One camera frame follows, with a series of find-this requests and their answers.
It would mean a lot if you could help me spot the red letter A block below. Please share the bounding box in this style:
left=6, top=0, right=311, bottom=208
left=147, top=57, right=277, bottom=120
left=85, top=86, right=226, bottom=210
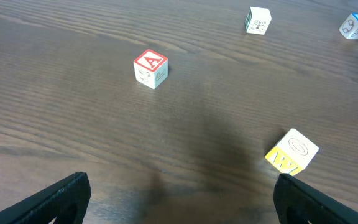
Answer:
left=134, top=49, right=168, bottom=89

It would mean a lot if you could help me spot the yellow W O block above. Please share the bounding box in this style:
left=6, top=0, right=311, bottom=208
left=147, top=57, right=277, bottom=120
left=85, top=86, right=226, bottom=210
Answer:
left=265, top=128, right=319, bottom=176

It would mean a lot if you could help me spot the blue number 2 block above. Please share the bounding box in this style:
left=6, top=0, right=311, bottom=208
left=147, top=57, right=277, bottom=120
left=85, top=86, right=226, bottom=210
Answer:
left=339, top=12, right=358, bottom=40

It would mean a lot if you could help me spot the white block upper left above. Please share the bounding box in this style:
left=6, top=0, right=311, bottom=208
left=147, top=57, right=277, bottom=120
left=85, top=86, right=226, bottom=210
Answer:
left=244, top=7, right=272, bottom=35

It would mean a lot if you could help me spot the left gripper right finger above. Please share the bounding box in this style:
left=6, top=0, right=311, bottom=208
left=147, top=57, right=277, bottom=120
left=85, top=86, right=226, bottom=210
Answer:
left=273, top=174, right=358, bottom=224

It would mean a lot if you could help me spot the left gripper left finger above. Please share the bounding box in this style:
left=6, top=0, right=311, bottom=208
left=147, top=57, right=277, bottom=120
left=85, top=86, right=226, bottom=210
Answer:
left=0, top=172, right=91, bottom=224

